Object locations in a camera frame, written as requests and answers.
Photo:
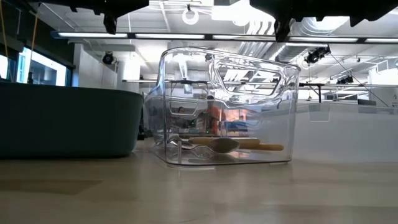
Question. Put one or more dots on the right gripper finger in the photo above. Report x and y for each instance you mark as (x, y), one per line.
(265, 6)

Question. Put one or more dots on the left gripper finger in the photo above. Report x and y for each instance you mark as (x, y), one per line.
(130, 4)

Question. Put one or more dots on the clear plastic bin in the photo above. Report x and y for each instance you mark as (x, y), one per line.
(174, 93)

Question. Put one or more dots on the teal plastic bin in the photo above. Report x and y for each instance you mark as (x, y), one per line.
(62, 121)

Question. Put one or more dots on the frosted white plastic bin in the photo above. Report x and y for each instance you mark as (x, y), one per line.
(342, 137)

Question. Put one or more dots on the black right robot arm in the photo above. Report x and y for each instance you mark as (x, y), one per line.
(357, 7)

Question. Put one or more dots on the linear ceiling light fixture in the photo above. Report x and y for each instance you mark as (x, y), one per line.
(169, 36)

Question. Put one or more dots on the bright window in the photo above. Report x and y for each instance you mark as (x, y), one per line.
(43, 70)

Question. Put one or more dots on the person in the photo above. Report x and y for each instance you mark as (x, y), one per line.
(181, 109)
(215, 118)

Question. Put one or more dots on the blue background table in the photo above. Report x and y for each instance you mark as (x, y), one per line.
(236, 125)

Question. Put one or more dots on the black ceiling camera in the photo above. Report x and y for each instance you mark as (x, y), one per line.
(315, 56)
(345, 80)
(108, 58)

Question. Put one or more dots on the black horizontal rail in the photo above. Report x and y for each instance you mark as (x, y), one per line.
(311, 84)

